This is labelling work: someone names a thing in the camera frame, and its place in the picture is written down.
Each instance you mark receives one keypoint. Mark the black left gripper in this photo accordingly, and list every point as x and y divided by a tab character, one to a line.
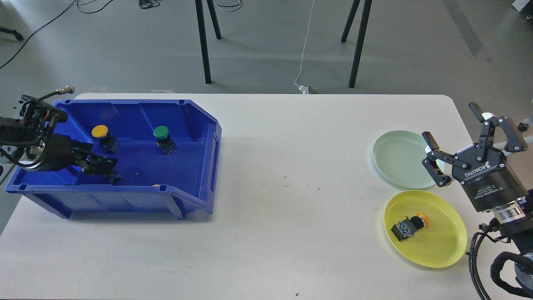
57	153

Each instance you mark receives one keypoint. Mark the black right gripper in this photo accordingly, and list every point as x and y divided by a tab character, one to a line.
487	175

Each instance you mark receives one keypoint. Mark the yellow push button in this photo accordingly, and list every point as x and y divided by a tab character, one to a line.
407	227
107	141

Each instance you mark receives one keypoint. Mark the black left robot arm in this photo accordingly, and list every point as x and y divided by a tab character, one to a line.
31	143

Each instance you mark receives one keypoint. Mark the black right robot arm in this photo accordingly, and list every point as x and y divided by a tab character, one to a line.
512	223

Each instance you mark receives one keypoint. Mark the green push button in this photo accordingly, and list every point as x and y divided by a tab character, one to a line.
164	140

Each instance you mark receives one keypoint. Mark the pale green plate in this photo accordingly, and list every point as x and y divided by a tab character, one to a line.
398	155

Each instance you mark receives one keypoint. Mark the yellow plate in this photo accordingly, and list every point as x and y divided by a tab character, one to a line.
438	246

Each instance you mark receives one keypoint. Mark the blue plastic bin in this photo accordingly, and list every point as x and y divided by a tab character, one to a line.
152	181

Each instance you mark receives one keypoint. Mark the black left tripod stand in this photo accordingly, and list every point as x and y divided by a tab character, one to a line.
203	35

